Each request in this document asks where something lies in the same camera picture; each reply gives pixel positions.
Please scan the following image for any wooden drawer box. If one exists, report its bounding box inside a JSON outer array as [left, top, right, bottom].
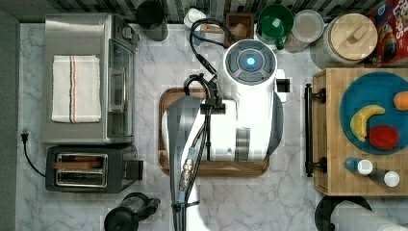
[[305, 68, 407, 196]]

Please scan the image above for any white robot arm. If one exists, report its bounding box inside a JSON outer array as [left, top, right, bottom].
[[162, 39, 284, 231]]

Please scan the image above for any wooden serving tray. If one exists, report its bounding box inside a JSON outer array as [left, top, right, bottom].
[[158, 88, 269, 177]]

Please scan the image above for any black two-slot toaster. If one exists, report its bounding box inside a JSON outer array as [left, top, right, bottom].
[[45, 143, 143, 193]]

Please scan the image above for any wooden utensil holder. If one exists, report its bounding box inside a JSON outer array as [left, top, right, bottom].
[[225, 13, 254, 41]]

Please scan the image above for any white blue bottle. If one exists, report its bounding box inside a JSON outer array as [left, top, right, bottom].
[[184, 8, 206, 28]]

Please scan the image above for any glass french press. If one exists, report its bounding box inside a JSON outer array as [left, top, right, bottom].
[[104, 192, 161, 231]]

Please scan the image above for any dark grey cup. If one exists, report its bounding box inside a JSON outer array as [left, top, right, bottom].
[[136, 0, 168, 41]]

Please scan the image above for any green mug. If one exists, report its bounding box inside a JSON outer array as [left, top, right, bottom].
[[256, 4, 294, 50]]

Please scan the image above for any stainless steel toaster oven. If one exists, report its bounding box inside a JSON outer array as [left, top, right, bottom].
[[42, 13, 139, 145]]

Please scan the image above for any white striped towel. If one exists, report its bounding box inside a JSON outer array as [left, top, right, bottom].
[[51, 55, 101, 123]]

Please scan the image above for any glass jar with clear lid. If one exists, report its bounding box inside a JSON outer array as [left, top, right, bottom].
[[285, 10, 324, 53]]

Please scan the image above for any black paper towel holder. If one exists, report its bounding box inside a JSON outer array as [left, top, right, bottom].
[[315, 195, 371, 231]]

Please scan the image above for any wooden toast slice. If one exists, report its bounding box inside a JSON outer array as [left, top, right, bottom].
[[53, 161, 102, 169]]

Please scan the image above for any yellow banana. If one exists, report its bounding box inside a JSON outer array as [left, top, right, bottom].
[[350, 105, 385, 141]]

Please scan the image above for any jar with wooden lid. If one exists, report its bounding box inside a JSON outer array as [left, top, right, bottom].
[[310, 13, 377, 69]]

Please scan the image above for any blue shaker bottle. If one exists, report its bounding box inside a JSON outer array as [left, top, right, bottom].
[[344, 157, 373, 175]]

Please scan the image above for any paper towel roll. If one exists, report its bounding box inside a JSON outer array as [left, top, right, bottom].
[[330, 200, 408, 231]]

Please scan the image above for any blue plate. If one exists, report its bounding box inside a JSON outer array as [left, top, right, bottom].
[[339, 71, 408, 155]]

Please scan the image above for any red apple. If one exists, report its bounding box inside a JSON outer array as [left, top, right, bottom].
[[369, 125, 399, 150]]

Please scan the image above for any grey shaker bottle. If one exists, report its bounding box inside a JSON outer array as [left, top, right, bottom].
[[369, 168, 400, 188]]

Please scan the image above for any orange fruit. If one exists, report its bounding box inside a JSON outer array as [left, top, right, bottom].
[[394, 91, 408, 111]]

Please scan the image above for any froot loops cereal box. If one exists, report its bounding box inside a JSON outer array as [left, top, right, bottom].
[[365, 0, 408, 67]]

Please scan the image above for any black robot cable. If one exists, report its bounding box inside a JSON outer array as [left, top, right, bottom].
[[170, 17, 238, 231]]

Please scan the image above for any black power cord plug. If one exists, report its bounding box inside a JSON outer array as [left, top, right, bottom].
[[20, 131, 46, 178]]

